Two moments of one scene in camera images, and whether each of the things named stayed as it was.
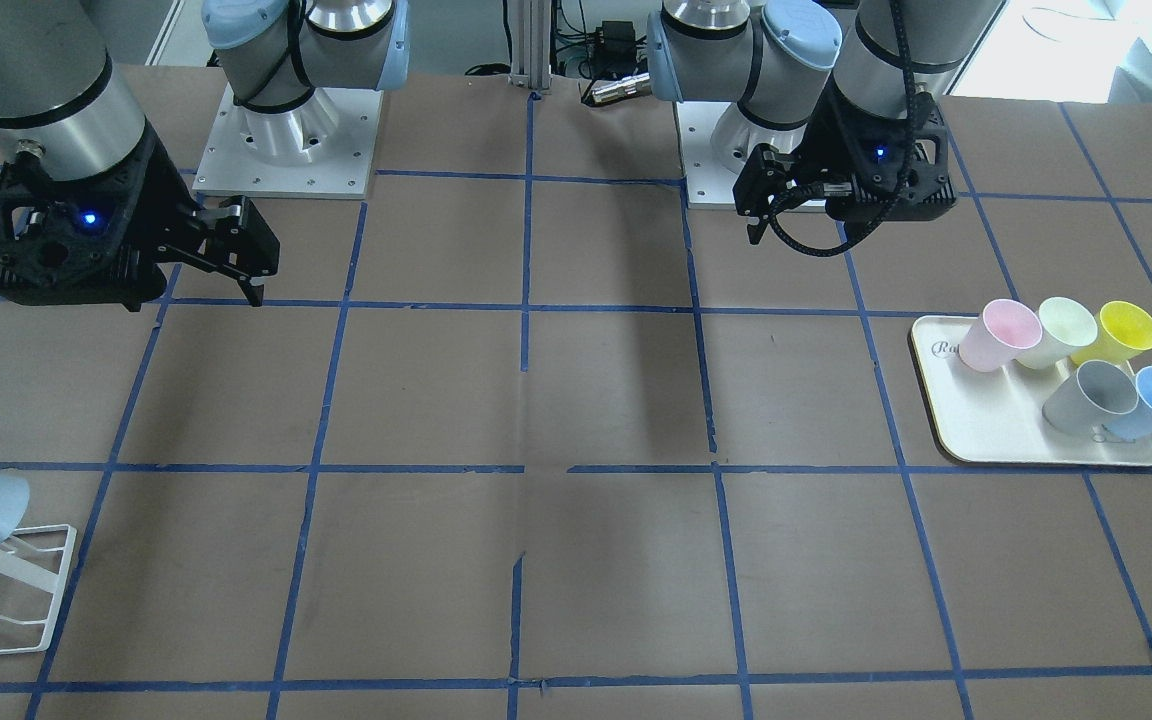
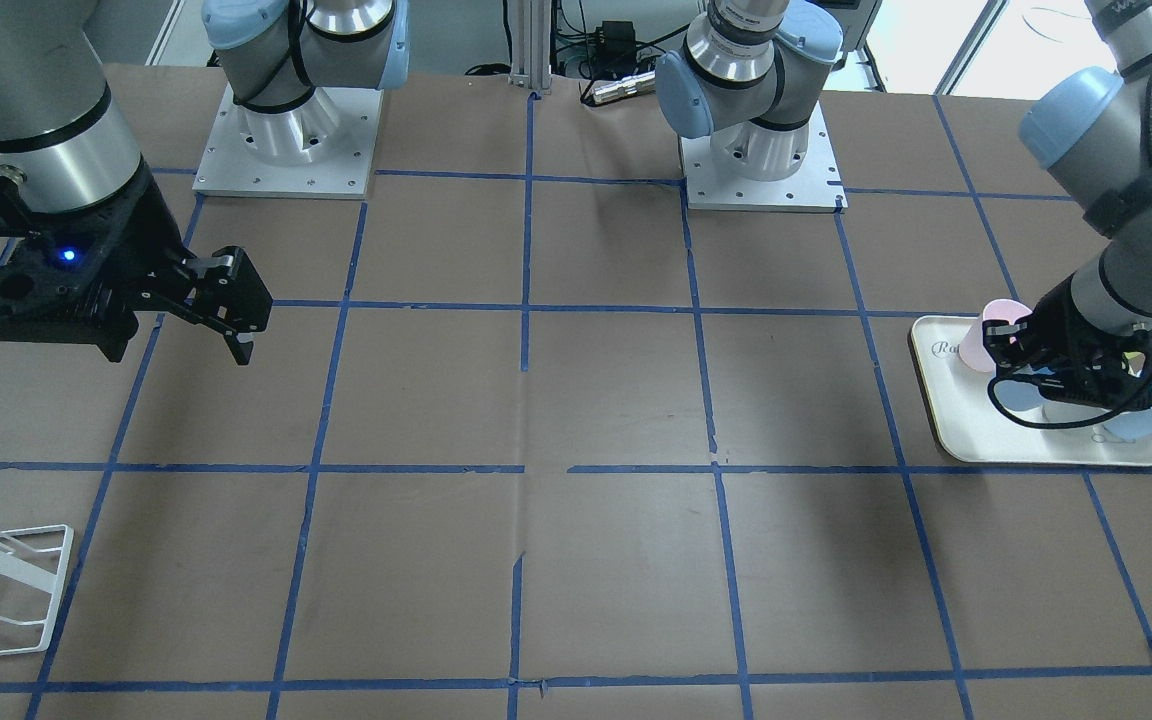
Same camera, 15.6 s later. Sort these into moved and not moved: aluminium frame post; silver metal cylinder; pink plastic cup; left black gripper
Moved: left black gripper
Not moved: aluminium frame post; silver metal cylinder; pink plastic cup
